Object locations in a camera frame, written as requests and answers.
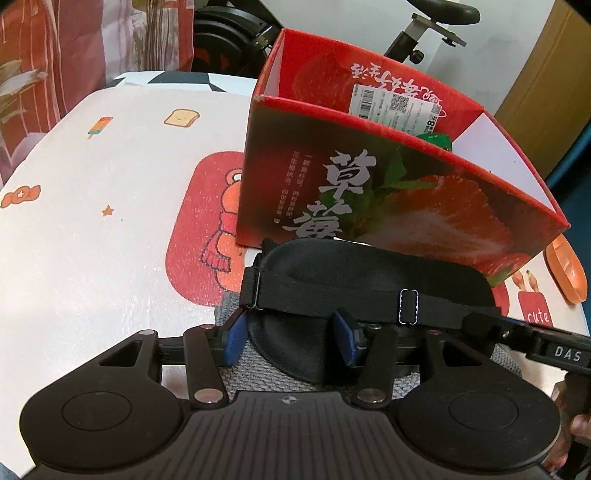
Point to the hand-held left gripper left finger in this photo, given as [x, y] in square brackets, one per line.
[235, 339]

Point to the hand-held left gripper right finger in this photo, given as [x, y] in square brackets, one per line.
[344, 337]

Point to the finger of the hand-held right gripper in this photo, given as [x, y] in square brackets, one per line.
[489, 330]

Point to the grey knitted cloth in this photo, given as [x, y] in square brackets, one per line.
[258, 369]

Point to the black sleep mask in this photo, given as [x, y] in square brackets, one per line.
[323, 272]

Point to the red cardboard box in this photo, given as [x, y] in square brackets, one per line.
[300, 184]

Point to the person's right hand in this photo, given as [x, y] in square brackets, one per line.
[582, 427]

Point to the white cartoon print mat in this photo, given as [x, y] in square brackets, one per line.
[92, 230]

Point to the geometric pattern tablecloth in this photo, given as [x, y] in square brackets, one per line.
[184, 77]

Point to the black exercise bike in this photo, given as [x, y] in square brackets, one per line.
[221, 32]

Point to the pink bamboo print curtain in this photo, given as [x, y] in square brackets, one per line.
[69, 46]

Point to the wooden door frame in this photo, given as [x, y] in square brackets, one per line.
[545, 92]

